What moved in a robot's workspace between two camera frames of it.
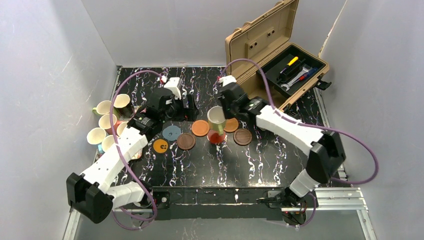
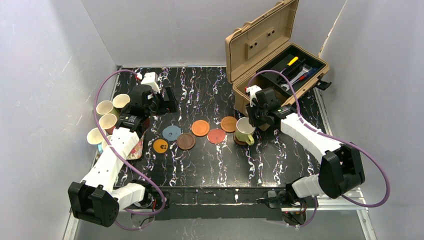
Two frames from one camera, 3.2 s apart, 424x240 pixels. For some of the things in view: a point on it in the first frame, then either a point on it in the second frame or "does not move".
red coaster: (214, 137) does not move
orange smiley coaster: (160, 146) does not move
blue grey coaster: (171, 132) does not move
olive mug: (122, 106) does not move
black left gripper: (185, 108) → (168, 100)
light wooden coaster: (231, 125) does not move
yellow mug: (216, 119) → (244, 130)
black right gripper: (227, 108) → (253, 117)
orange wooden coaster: (200, 128) does not move
